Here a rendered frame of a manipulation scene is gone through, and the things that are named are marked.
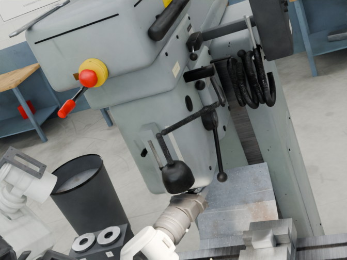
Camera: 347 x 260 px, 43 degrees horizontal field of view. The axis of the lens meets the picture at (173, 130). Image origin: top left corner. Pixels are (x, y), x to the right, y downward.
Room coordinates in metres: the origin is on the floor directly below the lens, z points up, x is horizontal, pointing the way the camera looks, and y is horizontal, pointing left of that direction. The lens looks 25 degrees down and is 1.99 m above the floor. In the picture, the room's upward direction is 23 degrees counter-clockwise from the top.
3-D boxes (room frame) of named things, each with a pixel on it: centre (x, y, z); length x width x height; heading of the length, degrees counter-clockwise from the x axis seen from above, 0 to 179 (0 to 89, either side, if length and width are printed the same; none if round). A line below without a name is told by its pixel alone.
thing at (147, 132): (1.04, 0.06, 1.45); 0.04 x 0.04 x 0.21; 66
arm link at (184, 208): (1.07, 0.08, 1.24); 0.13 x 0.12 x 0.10; 48
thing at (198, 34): (1.14, -0.13, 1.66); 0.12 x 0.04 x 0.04; 156
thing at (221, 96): (1.01, -0.14, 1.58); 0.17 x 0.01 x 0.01; 174
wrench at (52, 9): (1.04, 0.17, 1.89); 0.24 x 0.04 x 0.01; 157
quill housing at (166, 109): (1.14, 0.01, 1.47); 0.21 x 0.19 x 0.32; 66
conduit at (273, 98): (1.30, -0.27, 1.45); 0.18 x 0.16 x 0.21; 156
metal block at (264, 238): (1.08, -0.12, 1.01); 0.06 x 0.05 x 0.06; 64
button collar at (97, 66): (0.93, 0.11, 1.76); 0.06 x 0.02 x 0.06; 66
